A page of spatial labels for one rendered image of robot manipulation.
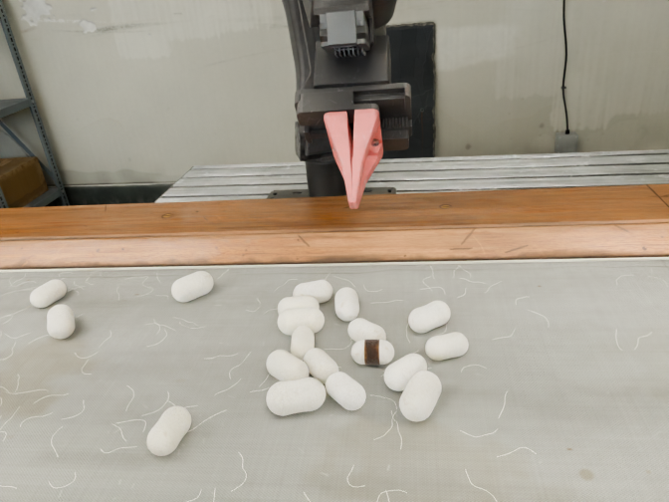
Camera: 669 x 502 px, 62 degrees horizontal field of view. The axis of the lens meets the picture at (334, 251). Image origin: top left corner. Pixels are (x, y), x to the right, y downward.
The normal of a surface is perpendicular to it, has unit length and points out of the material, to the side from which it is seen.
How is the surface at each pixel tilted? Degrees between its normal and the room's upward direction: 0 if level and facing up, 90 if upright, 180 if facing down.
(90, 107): 90
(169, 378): 0
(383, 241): 45
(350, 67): 40
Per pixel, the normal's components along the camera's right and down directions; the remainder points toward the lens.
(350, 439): -0.08, -0.88
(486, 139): -0.15, 0.44
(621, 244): -0.15, -0.29
